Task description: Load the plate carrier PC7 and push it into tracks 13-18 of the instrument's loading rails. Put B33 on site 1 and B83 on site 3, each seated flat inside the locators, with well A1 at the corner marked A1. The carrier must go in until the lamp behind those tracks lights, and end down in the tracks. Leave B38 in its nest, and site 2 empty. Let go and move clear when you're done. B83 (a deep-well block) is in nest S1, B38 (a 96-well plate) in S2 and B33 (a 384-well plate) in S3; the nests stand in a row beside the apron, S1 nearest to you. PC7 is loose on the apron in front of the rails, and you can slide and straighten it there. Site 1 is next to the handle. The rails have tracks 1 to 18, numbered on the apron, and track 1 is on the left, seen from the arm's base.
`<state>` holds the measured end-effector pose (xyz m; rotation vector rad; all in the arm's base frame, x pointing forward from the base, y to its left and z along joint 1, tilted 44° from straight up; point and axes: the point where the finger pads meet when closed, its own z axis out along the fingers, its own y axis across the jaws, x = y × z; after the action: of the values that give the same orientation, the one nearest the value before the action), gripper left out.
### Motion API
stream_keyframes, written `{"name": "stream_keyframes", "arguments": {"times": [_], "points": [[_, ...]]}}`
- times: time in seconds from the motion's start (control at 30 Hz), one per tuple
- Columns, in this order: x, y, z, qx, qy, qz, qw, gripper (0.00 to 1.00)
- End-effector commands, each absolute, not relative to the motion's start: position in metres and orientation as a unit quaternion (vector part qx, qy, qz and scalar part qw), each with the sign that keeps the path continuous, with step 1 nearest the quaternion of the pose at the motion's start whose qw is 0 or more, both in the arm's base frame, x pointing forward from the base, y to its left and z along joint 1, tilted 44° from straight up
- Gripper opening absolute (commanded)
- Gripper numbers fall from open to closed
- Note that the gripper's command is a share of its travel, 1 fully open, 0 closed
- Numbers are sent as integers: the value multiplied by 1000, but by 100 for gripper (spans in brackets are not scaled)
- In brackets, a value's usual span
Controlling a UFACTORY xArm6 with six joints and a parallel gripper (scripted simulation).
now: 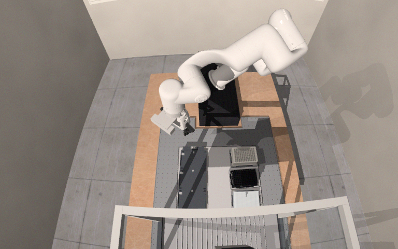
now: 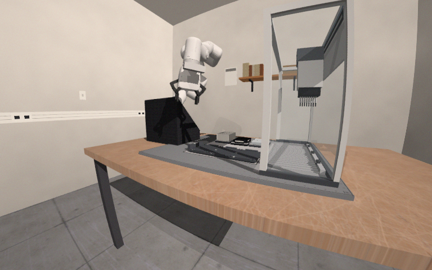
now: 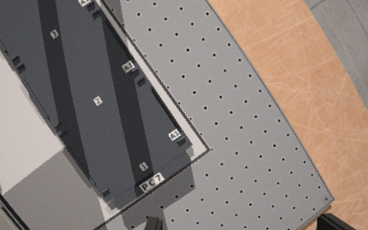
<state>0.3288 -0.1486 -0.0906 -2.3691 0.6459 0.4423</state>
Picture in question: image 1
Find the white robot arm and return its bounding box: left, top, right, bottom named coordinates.
left=150, top=8, right=308, bottom=135

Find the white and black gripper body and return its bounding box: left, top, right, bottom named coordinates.
left=173, top=109, right=190, bottom=130

